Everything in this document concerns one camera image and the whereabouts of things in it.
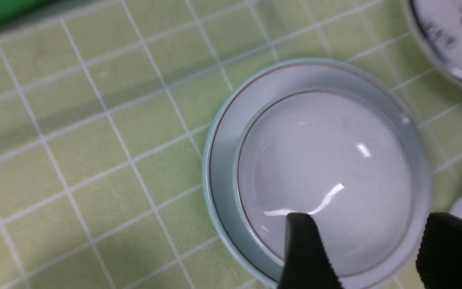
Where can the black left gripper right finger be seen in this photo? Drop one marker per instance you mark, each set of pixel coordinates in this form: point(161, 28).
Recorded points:
point(439, 257)

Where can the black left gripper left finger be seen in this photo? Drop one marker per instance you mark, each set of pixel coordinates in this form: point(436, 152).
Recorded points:
point(306, 265)

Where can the pale blue bowl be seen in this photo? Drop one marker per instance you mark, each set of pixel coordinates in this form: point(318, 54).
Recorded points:
point(332, 156)

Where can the pale blue plate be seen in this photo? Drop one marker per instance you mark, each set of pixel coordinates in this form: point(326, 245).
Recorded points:
point(277, 81)

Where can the black-rimmed plate with cartoon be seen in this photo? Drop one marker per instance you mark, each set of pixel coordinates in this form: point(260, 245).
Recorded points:
point(437, 28)

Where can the green checkered tablecloth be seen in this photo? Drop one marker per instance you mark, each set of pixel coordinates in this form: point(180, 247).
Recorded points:
point(105, 106)

